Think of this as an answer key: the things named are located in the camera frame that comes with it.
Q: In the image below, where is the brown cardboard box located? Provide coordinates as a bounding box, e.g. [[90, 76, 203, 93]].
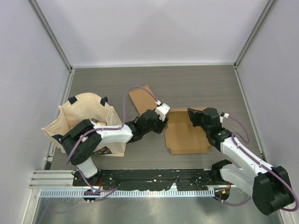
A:
[[129, 85, 157, 115], [164, 108, 211, 154]]

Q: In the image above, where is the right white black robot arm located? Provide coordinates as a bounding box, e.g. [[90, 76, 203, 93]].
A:
[[187, 107, 299, 215]]

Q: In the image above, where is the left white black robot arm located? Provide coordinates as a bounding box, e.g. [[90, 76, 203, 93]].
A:
[[60, 106, 169, 186]]

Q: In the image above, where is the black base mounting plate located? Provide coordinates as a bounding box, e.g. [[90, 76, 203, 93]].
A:
[[87, 168, 229, 191]]

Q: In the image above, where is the beige canvas tote bag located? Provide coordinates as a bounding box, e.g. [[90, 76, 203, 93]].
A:
[[42, 93, 122, 153]]

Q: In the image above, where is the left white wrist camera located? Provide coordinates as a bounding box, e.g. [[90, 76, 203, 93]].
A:
[[154, 100, 171, 121]]

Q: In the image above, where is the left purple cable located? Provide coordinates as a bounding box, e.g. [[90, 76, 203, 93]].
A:
[[66, 86, 161, 203]]

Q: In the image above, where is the aluminium front rail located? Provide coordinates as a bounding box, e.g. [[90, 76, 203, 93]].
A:
[[30, 170, 223, 189]]

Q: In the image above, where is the white slotted cable duct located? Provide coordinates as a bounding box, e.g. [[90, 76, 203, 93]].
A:
[[40, 188, 215, 198]]

